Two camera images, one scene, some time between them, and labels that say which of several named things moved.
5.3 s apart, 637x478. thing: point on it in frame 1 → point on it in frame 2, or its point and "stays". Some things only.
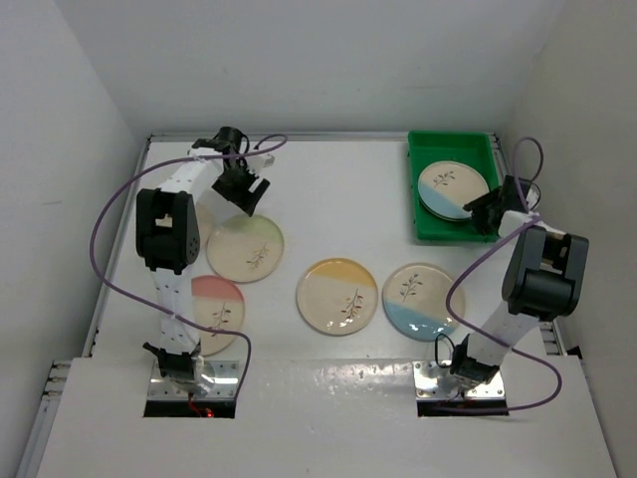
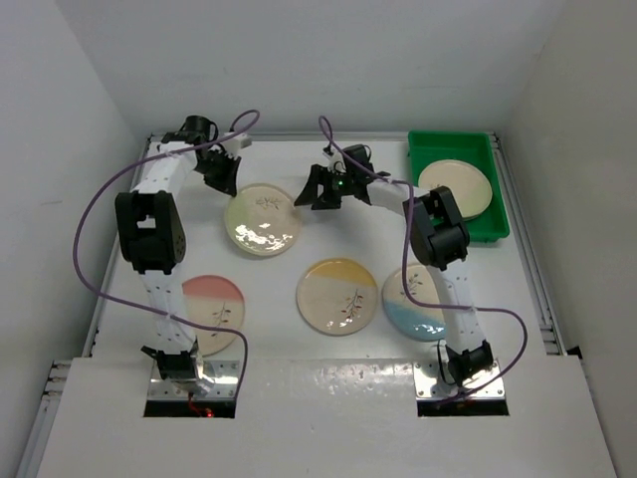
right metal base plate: [434, 379] stays
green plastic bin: [478, 148] stays
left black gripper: [243, 198] → [228, 182]
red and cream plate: [217, 303] stays
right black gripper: [477, 207] → [327, 200]
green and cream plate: [205, 219] → [263, 219]
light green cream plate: [245, 249] → [470, 185]
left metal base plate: [218, 378] stays
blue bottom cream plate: [415, 303] stays
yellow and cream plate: [336, 297] stays
